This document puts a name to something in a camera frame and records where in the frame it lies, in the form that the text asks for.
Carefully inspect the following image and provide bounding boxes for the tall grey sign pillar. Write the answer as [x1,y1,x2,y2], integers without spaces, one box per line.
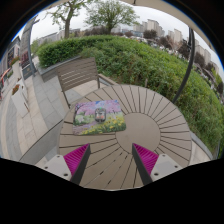
[19,16,40,81]

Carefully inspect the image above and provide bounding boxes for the transparent computer mouse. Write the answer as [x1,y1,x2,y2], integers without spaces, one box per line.
[94,107,107,124]

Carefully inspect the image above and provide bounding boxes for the dark curved umbrella pole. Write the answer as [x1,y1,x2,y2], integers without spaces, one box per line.
[172,27,196,104]

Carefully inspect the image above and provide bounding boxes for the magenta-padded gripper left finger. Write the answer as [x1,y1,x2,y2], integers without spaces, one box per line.
[40,143,92,186]

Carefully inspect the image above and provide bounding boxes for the brown slatted chair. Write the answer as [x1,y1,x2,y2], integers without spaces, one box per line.
[56,56,116,109]

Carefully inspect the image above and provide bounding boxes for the white planter with flowers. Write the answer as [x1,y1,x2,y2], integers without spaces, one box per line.
[10,83,31,118]
[9,56,22,80]

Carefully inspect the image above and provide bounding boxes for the distant apartment buildings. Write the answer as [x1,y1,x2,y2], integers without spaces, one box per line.
[133,18,214,68]

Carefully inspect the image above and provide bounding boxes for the round leafy tree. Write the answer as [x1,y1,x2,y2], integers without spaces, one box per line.
[84,0,139,35]

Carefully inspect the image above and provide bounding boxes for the bare-trunk leaning tree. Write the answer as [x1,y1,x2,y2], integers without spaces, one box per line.
[46,0,88,39]

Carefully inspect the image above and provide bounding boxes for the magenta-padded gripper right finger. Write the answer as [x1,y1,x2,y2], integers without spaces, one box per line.
[131,142,184,186]

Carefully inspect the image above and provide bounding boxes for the flower print mouse pad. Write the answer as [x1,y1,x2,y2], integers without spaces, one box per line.
[72,99,127,136]

